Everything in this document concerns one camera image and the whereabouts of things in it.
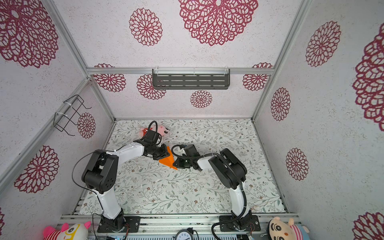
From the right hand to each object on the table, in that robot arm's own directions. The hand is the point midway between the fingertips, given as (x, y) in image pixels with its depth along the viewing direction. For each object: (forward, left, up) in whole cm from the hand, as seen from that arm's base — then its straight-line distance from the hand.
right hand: (172, 163), depth 94 cm
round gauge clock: (-37, -11, +1) cm, 39 cm away
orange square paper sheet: (+2, +2, 0) cm, 3 cm away
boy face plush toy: (-34, -52, +6) cm, 63 cm away
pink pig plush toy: (+23, +10, +6) cm, 26 cm away
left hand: (+4, +2, +3) cm, 5 cm away
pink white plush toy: (-39, +36, +6) cm, 54 cm away
